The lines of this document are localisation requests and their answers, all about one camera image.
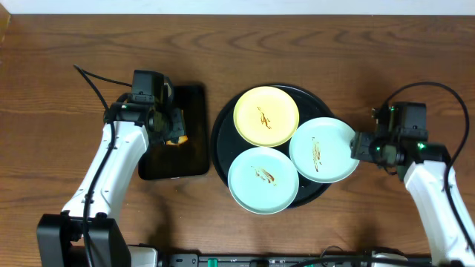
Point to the black rectangular tray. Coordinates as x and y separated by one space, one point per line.
190 155

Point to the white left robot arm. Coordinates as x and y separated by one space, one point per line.
86 232

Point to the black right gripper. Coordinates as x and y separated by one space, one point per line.
359 145

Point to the light green plate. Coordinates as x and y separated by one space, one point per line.
263 180
320 150

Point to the light green front plate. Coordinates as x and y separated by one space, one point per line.
263 180

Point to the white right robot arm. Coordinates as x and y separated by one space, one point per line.
424 169

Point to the orange green scrub sponge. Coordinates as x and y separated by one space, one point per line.
177 141

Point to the yellow plate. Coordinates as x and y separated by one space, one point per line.
266 116

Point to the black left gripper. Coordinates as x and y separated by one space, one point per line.
177 124

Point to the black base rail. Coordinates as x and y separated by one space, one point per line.
241 261

